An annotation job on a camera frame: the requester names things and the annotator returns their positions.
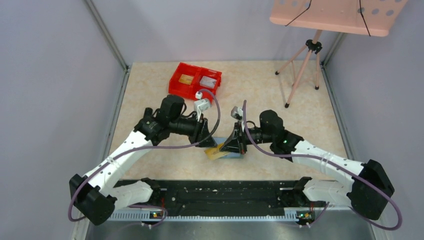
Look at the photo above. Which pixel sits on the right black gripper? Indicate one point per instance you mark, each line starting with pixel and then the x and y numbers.
pixel 240 138

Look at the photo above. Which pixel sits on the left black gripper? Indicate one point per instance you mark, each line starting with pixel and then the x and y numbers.
pixel 202 131

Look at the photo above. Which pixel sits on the green card holder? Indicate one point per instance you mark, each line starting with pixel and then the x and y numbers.
pixel 232 155

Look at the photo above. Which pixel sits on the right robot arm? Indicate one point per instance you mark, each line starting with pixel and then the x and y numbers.
pixel 362 186

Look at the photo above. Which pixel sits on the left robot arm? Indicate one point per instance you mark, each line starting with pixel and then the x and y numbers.
pixel 95 196

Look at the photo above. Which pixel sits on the silver card in bin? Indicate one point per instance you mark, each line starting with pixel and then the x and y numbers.
pixel 208 82

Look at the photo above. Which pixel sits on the gold card in bin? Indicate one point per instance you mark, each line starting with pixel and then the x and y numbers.
pixel 186 79

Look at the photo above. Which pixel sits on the red two-compartment bin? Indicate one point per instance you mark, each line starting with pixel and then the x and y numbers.
pixel 189 91

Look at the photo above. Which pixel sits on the pink tripod stand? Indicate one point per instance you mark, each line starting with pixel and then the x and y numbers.
pixel 313 46

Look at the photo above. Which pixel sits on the pink perforated tray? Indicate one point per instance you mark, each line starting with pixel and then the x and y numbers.
pixel 360 17

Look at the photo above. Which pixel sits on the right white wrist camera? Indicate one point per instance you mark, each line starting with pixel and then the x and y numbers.
pixel 237 113

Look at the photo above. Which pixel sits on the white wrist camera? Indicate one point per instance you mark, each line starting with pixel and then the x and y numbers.
pixel 200 105
pixel 237 113

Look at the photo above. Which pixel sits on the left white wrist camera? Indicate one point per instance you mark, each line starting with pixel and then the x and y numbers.
pixel 200 105

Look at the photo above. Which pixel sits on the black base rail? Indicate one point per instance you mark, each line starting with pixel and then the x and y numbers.
pixel 230 199

